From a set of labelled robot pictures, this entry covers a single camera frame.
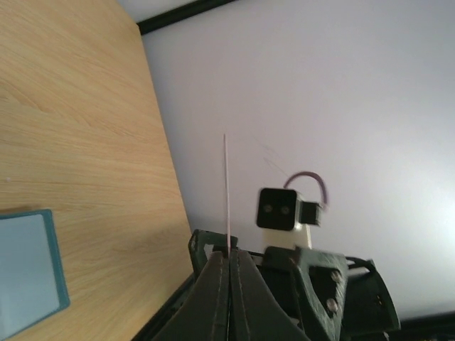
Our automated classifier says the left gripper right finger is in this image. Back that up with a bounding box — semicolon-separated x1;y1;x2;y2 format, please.
228;250;308;340

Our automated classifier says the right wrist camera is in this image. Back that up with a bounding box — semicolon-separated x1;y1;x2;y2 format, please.
256;188;327;249

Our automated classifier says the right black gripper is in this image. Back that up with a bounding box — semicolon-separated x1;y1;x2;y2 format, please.
262;247;400;340

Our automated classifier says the teal leather card holder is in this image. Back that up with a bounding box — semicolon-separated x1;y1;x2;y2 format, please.
1;209;70;340

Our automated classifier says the red card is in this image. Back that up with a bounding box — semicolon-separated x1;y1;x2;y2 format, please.
223;134;232;258

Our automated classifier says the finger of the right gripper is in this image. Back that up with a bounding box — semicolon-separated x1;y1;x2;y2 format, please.
188;229;228;277

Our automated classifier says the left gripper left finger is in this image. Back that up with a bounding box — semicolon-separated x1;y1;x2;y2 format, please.
154;251;230;341

